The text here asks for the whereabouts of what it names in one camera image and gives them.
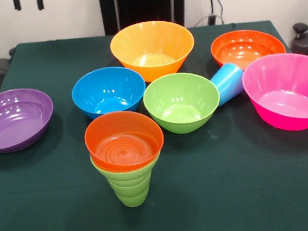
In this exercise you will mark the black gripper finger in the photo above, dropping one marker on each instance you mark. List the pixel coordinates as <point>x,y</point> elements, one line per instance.
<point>40,2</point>
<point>17,3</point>

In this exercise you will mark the wide purple bowl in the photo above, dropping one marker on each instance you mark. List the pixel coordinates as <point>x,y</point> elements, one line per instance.
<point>13,126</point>

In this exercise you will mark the small orange bowl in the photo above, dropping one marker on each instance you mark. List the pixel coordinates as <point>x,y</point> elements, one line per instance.
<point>124,151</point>

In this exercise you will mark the large green bowl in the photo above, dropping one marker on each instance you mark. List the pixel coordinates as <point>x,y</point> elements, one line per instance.
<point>182,110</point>

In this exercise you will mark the small green bowl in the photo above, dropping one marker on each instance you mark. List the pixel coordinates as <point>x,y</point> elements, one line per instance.
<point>127,178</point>

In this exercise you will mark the blue cup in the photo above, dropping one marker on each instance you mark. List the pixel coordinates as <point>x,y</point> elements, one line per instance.
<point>227,84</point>

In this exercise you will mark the stack of green cups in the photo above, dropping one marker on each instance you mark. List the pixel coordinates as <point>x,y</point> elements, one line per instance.
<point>133,196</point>

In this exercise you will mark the blue bowl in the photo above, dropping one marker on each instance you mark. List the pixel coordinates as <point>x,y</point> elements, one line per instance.
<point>108,92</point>

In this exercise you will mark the large yellow-orange bowl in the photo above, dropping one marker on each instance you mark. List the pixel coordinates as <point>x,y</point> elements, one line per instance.
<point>155,69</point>

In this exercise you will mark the wide red-orange bowl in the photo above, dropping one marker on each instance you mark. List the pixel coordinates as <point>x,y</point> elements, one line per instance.
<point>246,49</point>

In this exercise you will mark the dark green tablecloth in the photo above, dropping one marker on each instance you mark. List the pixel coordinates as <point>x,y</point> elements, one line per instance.
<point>71,224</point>

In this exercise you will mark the large pink bowl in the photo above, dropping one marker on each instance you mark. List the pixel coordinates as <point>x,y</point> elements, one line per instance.
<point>286,100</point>

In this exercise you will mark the grey chair with black knob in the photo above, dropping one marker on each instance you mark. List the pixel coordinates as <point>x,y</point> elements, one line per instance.
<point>306,42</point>

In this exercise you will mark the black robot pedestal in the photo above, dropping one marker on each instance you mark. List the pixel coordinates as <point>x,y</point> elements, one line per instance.
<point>143,4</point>

